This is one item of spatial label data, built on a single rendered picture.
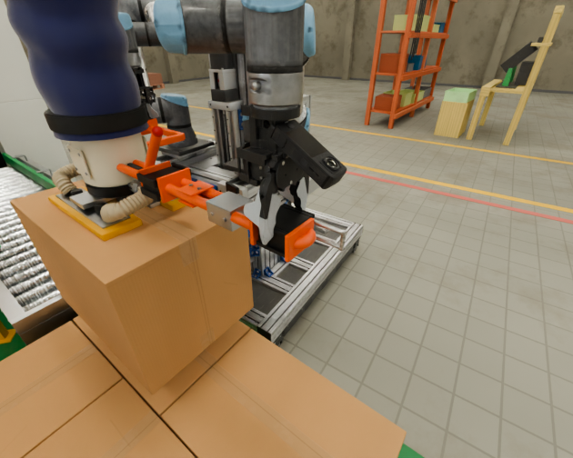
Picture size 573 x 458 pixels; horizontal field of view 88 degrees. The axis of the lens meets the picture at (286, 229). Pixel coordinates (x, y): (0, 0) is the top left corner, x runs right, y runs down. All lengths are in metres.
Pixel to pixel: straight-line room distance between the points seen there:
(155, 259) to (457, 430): 1.51
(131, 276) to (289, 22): 0.55
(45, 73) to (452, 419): 1.91
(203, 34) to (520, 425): 1.91
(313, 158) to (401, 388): 1.52
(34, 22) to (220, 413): 1.04
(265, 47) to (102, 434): 1.05
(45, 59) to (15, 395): 0.99
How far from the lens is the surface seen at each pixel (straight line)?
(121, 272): 0.71
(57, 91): 0.86
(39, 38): 0.85
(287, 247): 0.47
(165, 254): 0.74
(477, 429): 1.83
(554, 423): 2.04
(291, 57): 0.42
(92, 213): 0.93
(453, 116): 6.33
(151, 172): 0.78
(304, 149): 0.42
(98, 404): 1.20
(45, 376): 1.35
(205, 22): 0.53
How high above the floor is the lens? 1.48
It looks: 32 degrees down
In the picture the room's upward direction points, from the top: straight up
